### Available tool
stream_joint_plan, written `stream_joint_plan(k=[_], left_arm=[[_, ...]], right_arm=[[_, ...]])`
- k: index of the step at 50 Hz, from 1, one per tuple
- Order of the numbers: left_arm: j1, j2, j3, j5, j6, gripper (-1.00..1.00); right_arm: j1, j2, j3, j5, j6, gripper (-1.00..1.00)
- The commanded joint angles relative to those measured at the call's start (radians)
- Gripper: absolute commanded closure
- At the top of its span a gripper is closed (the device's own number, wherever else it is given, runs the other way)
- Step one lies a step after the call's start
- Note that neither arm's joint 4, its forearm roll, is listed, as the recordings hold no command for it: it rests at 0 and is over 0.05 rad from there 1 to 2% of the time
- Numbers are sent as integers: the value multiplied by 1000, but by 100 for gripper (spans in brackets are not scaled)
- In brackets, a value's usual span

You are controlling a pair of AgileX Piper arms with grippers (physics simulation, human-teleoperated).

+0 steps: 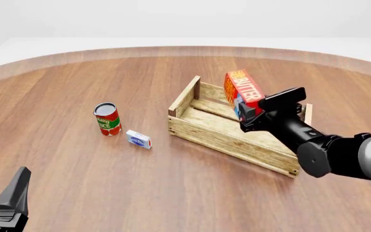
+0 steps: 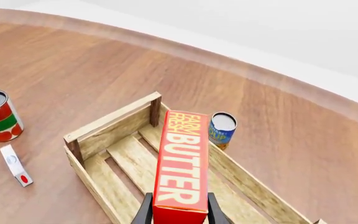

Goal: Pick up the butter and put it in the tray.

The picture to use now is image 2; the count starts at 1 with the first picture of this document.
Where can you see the blue soup tin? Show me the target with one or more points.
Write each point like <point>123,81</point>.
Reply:
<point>222,130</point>

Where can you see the small white box red dot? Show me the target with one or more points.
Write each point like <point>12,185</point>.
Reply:
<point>15,166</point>

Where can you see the wooden slat tray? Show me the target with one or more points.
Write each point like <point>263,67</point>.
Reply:
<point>126,151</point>

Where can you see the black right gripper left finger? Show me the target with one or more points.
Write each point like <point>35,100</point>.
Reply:
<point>144,212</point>

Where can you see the red butter box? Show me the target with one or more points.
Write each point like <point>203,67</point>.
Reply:
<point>180,163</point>

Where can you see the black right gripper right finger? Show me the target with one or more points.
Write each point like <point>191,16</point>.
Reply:
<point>215,212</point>

